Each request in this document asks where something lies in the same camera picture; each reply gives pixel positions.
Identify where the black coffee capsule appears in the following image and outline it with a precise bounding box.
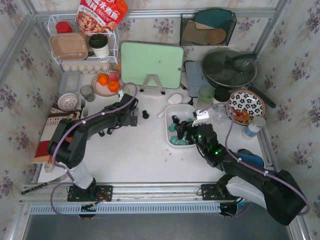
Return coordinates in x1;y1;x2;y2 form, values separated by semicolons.
98;130;105;137
171;115;180;124
107;127;114;135
142;110;150;119

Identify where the white storage basket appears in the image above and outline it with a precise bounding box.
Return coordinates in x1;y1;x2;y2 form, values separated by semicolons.
164;104;196;150

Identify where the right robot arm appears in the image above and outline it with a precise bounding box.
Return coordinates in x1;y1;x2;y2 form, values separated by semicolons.
176;121;311;226

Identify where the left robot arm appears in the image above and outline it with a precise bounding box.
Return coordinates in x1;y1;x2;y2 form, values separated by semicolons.
47;94;139;190

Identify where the coffee cup on rack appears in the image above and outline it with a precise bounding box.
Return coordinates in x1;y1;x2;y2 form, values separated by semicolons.
89;33;110;57

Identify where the small green glass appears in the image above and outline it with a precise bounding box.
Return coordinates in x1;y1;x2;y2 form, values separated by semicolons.
122;86;130;95

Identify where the small clear glass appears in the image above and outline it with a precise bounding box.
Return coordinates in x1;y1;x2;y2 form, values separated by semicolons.
214;105;228;124

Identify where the orange tangerine right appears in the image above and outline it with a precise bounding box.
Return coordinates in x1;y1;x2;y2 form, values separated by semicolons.
107;80;121;93

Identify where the orange tangerine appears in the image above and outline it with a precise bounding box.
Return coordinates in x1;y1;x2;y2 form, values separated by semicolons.
97;73;109;86
107;80;121;93

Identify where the white plastic scoop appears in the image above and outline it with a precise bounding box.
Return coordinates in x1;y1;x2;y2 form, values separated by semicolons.
157;93;183;119

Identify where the green plastic tumbler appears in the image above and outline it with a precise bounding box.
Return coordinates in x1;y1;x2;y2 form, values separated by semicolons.
197;86;215;109

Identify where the plate with fruit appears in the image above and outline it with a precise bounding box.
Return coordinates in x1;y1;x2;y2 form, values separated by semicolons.
91;70;123;97

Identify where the orange tangerine left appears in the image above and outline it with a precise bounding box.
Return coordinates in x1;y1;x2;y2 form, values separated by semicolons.
97;73;109;86

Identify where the white cup black lid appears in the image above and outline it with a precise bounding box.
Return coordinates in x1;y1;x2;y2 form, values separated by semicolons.
212;88;231;104

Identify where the grey glass cup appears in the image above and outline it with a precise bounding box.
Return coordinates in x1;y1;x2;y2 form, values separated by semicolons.
80;85;96;102

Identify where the red toy sausage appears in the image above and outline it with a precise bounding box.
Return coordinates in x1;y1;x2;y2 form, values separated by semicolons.
232;108;244;117

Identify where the grey blue board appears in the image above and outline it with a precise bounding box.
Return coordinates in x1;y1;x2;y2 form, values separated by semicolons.
183;60;210;98

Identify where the orange toy food piece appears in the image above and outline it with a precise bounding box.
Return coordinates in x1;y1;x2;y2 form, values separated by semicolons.
241;109;251;122

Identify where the green cutting board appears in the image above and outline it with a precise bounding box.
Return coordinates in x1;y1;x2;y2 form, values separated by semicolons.
120;42;184;89

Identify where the white bottle blue label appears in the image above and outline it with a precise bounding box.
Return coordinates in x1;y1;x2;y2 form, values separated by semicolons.
242;116;266;140

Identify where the white round strainer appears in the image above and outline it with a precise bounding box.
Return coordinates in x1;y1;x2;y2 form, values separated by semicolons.
57;93;78;112

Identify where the floral patterned plate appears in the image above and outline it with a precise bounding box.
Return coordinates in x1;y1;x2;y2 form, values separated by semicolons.
226;90;266;126

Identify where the egg carton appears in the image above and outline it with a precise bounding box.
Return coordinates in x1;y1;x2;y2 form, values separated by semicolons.
61;62;113;74

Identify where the clear blue-rim container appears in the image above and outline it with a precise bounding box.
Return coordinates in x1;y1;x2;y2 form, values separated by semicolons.
58;71;81;95

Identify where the striped red placemat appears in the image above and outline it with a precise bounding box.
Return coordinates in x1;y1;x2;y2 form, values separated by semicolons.
32;104;82;164

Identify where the black frying pan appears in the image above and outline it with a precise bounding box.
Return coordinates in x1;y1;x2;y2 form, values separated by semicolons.
201;47;277;109

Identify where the beige lunch box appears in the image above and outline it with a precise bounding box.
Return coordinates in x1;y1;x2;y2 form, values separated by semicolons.
48;32;89;61

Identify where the round cork coaster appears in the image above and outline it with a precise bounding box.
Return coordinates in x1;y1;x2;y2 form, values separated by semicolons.
205;28;227;45

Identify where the red snack bag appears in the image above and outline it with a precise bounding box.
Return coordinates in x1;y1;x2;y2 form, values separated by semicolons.
75;0;129;34

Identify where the red jar lid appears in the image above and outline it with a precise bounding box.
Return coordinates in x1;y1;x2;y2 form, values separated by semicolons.
55;21;73;34

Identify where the black mesh organizer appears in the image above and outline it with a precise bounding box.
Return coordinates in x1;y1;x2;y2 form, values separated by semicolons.
179;8;237;46

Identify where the white wire rack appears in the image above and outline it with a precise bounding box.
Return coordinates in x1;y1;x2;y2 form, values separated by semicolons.
47;13;120;65

